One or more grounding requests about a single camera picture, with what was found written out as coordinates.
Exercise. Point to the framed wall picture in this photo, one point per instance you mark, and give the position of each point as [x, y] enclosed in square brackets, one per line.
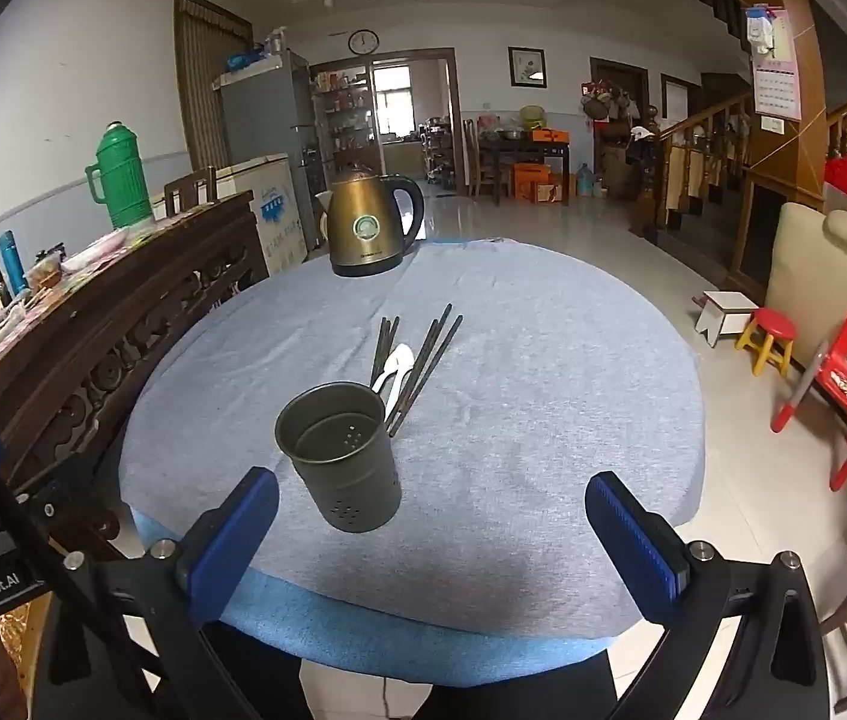
[527, 67]

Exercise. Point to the grey tablecloth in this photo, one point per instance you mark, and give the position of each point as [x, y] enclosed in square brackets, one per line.
[543, 390]

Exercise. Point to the orange cardboard box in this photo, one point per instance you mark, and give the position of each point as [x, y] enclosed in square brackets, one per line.
[536, 181]

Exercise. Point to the dark chopstick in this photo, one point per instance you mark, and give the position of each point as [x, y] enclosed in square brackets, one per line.
[434, 341]
[389, 349]
[378, 349]
[423, 352]
[438, 360]

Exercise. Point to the pile of packets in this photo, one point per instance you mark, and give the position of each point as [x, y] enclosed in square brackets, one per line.
[55, 270]

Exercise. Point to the water jug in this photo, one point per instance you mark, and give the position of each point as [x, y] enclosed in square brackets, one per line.
[584, 181]

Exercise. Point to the grey refrigerator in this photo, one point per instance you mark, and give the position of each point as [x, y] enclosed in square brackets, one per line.
[262, 120]

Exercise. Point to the brown curtain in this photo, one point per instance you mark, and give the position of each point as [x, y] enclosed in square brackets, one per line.
[202, 82]

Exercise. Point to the perforated metal utensil holder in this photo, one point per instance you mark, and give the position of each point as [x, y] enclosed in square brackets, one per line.
[356, 480]

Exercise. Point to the beige sofa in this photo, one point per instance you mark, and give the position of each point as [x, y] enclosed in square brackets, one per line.
[806, 262]

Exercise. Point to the white plastic spoon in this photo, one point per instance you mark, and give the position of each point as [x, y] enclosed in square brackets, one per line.
[399, 360]

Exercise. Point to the small white stool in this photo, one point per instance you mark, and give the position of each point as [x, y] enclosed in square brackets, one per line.
[727, 307]

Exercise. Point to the white cardboard box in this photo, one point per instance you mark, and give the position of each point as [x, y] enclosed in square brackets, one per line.
[273, 202]

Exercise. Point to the blue bottle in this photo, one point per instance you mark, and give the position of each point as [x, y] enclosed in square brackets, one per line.
[12, 262]

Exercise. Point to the wooden staircase railing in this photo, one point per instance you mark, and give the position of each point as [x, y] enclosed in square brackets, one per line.
[708, 135]

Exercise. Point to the glass display cabinet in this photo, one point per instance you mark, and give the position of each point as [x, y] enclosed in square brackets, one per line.
[344, 112]

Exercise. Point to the wall calendar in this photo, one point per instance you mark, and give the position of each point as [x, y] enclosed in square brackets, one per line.
[776, 82]

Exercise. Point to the dark dining table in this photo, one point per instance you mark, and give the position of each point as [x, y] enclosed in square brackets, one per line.
[521, 150]

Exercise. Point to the carved wooden sideboard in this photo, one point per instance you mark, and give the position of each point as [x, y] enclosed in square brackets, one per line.
[93, 337]

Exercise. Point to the bronze electric kettle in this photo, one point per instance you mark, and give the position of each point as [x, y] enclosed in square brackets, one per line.
[363, 232]

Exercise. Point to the red and yellow stool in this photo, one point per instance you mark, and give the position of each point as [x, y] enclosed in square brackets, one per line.
[768, 330]

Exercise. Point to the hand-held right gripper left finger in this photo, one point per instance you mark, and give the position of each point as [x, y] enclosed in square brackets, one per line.
[232, 540]

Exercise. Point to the wooden chair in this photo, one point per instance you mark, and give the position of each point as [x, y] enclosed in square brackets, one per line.
[190, 191]

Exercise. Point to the green thermos jug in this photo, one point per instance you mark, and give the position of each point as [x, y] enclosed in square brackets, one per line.
[123, 172]

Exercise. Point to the round wall clock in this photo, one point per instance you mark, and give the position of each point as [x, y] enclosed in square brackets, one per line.
[363, 42]

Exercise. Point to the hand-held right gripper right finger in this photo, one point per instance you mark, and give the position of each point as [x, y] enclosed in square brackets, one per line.
[633, 547]

